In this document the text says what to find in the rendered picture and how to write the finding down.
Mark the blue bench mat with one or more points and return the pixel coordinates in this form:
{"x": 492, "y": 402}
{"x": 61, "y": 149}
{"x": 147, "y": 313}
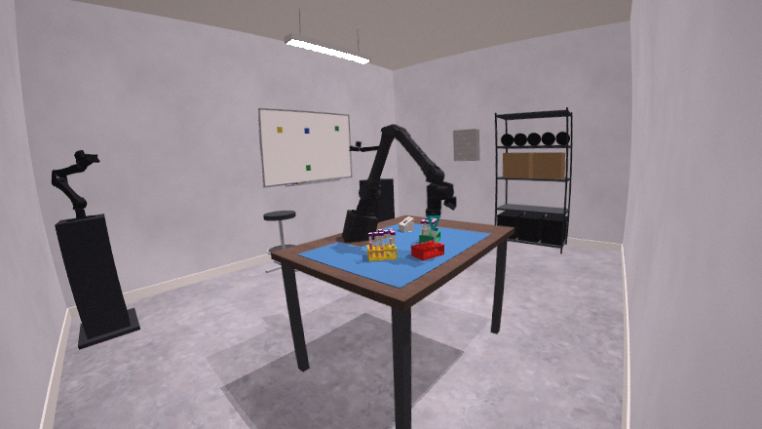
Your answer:
{"x": 395, "y": 272}

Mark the red rack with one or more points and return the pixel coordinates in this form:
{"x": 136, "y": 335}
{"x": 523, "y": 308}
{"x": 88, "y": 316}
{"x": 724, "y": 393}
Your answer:
{"x": 429, "y": 250}

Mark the green tube rack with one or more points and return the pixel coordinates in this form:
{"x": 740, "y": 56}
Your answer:
{"x": 425, "y": 238}

